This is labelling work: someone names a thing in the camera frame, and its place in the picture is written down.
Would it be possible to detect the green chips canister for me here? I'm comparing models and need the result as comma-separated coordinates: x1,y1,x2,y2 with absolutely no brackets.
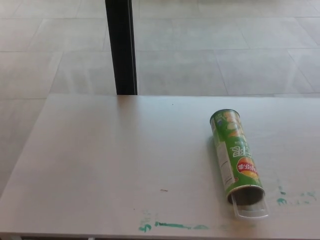
209,108,266,205

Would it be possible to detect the clear plastic chips tray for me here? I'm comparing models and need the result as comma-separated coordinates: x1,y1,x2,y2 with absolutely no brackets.
231,194,271,221

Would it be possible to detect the black vertical pillar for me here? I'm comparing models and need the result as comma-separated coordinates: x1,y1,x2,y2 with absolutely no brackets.
104,0,139,96

